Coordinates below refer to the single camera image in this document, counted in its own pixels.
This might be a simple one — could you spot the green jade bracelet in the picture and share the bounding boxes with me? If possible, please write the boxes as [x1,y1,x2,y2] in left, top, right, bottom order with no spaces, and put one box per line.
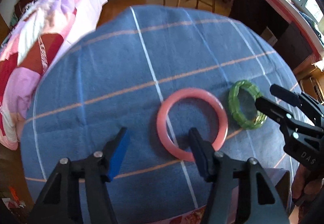
[228,79,268,130]

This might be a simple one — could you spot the pink bangle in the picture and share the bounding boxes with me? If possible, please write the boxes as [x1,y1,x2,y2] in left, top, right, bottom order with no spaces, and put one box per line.
[157,87,228,162]

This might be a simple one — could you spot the right hand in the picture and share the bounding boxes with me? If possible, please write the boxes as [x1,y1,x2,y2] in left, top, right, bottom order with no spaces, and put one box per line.
[291,164,322,206]

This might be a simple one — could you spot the pink rectangular tin box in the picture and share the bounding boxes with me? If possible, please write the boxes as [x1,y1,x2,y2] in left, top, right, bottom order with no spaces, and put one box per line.
[157,168,291,224]

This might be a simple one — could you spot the cluttered shelf items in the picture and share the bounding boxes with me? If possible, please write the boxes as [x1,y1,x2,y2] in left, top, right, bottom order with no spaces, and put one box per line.
[1,186,29,223]

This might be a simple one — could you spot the dark desk with pink cover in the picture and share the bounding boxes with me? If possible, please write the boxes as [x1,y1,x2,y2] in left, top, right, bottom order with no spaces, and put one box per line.
[230,0,323,73]

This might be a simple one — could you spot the blue plaid tablecloth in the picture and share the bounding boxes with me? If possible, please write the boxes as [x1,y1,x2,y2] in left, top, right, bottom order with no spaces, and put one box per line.
[21,5,301,223]

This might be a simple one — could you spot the pink patchwork quilt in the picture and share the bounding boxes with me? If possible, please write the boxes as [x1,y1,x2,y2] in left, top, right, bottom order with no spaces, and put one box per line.
[0,0,99,150]

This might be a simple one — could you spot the bed with pink sheet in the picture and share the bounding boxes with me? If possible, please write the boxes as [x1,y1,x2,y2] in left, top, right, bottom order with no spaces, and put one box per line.
[1,0,108,80]

